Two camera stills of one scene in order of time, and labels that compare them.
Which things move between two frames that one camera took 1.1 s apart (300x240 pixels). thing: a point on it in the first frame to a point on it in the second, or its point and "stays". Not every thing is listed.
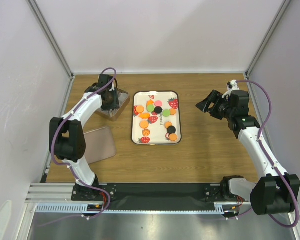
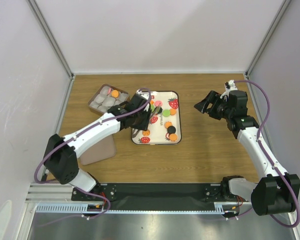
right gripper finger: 204,105 stays
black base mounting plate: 157,197 stays
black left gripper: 114,105 to 143,125
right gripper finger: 215,97 stays
